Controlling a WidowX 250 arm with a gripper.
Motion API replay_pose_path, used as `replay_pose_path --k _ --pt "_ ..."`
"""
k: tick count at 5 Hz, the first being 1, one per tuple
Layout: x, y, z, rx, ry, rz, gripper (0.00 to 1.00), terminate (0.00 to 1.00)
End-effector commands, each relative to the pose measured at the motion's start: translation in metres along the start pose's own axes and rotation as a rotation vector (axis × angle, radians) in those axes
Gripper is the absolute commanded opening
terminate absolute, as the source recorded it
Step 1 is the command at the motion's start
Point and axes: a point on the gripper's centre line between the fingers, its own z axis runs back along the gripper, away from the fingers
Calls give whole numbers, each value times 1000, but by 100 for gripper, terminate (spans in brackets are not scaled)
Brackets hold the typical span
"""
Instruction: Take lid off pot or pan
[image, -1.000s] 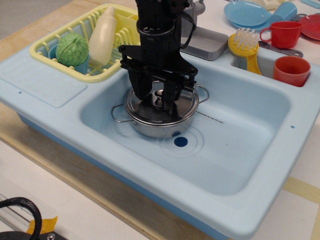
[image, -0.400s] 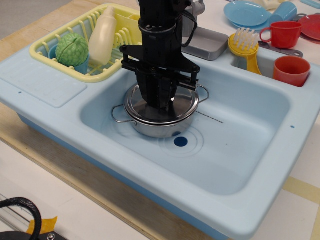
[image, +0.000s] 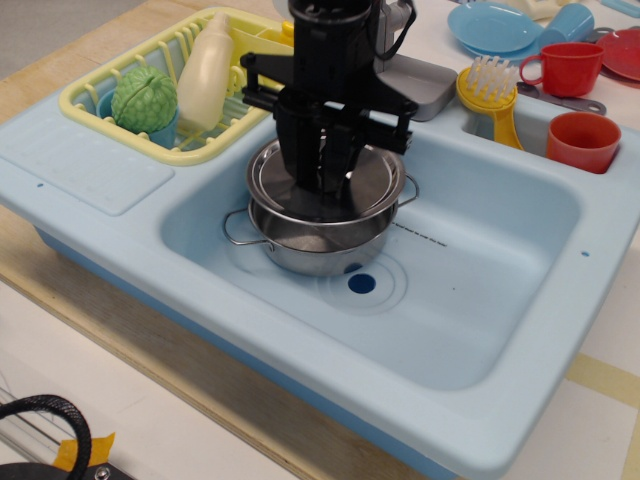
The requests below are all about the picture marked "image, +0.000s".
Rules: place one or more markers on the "red plastic plate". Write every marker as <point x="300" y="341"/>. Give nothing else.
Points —
<point x="621" y="52"/>

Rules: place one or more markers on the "green toy cabbage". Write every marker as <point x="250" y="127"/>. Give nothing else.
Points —
<point x="145" y="100"/>

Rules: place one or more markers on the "orange plastic cup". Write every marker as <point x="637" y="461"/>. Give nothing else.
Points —
<point x="583" y="140"/>

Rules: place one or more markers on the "cream plastic bottle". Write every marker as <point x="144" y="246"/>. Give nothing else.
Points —
<point x="202" y="86"/>

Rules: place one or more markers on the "grey toy faucet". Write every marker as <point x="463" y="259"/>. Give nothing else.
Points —
<point x="428" y="85"/>

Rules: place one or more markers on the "yellow dish brush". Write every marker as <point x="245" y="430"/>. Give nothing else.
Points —
<point x="489" y="87"/>

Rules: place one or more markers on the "yellow tape piece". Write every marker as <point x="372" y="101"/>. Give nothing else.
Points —
<point x="68" y="452"/>

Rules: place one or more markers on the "small yellow toy bottle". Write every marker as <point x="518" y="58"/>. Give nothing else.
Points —
<point x="287" y="31"/>

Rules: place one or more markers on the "red plastic mug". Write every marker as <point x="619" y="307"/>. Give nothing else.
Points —
<point x="568" y="69"/>

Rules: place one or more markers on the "yellow dish drying rack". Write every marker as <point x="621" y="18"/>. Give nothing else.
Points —
<point x="168" y="51"/>

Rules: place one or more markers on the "grey toy utensil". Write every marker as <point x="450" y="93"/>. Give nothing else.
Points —
<point x="572" y="103"/>

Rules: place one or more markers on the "light blue plastic cup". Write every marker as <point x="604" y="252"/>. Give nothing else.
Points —
<point x="574" y="22"/>

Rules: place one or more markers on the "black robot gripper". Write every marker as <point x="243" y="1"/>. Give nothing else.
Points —
<point x="328" y="88"/>

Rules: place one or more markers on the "blue cup in rack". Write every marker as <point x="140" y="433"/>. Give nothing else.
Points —
<point x="164" y="137"/>

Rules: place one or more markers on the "small steel pot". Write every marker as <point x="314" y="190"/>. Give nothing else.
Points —
<point x="319" y="249"/>

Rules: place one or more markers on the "light blue plastic plate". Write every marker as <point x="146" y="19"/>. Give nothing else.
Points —
<point x="492" y="27"/>

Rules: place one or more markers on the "light blue toy sink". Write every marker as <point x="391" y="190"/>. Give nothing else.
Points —
<point x="497" y="334"/>

